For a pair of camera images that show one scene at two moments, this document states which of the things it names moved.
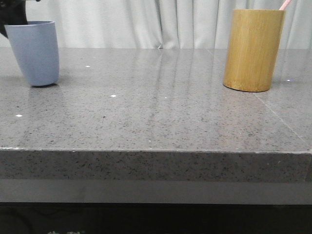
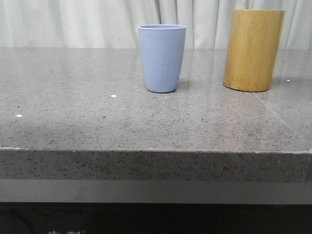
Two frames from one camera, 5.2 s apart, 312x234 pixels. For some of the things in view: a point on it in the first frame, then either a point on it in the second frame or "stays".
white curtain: [160, 24] stays
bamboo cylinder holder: [254, 42] stays
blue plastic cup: [36, 45] -> [163, 47]
